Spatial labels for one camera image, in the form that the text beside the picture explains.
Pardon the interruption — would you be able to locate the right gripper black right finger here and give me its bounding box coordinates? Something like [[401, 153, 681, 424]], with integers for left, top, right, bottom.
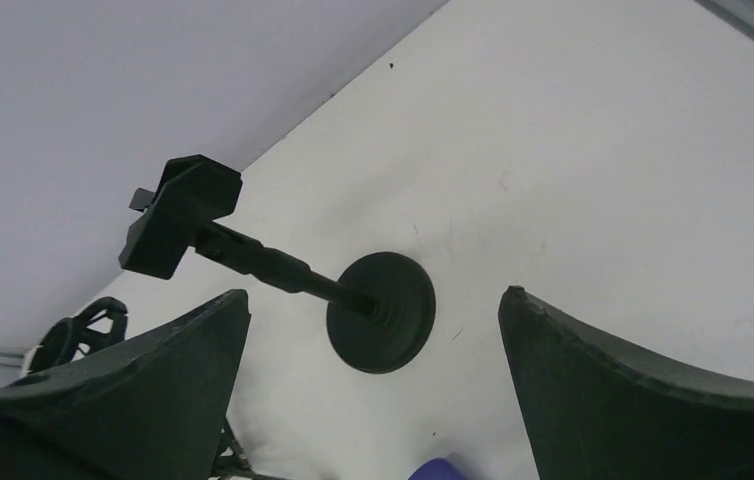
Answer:
[[498, 286, 754, 479]]

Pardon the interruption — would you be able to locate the black round-base mic stand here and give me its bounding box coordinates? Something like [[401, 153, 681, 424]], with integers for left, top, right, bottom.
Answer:
[[119, 154, 436, 374]]

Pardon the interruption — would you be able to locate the black shock-mount tripod stand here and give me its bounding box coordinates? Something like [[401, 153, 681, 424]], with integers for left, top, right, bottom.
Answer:
[[21, 296, 128, 377]]

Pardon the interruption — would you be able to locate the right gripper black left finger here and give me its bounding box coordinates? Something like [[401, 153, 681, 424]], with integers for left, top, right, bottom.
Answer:
[[0, 290, 251, 479]]

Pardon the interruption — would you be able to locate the purple microphone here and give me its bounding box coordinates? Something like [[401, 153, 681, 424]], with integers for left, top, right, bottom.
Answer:
[[408, 458, 467, 480]]

